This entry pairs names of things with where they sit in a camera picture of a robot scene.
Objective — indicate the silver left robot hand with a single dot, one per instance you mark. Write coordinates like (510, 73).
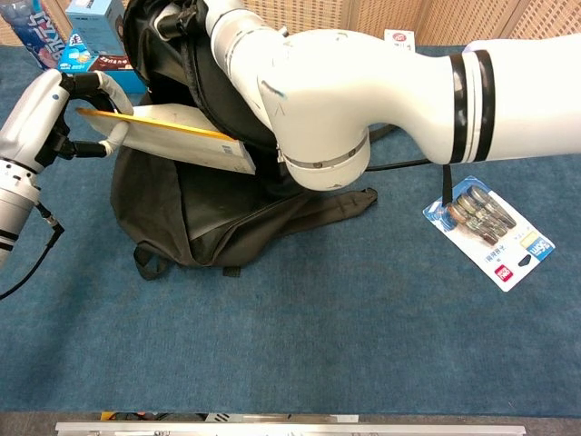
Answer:
(32, 118)

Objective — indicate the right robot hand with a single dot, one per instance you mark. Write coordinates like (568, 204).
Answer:
(170, 18)

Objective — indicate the white and yellow book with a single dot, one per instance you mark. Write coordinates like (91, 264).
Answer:
(181, 141)

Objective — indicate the black fabric backpack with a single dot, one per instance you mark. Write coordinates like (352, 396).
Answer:
(154, 204)

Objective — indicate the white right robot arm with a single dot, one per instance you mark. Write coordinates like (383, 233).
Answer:
(363, 91)

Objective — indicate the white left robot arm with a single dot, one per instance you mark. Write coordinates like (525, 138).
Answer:
(16, 195)

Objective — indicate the blue snack box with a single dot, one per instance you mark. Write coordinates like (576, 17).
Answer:
(91, 79)

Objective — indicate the grey-blue small carton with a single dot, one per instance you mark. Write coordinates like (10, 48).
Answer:
(95, 22)

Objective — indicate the blue labelled drink bottle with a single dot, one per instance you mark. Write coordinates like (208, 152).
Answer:
(29, 36)

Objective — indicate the woven wicker folding screen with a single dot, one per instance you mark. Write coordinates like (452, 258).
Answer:
(318, 13)

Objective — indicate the white red toothpaste box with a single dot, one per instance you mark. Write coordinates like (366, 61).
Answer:
(399, 38)

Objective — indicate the blue felt table cloth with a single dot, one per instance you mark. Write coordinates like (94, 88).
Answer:
(272, 354)

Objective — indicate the correction tape blister pack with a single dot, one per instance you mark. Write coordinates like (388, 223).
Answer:
(495, 236)

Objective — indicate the aluminium profile rail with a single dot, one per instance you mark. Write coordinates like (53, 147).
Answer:
(290, 429)

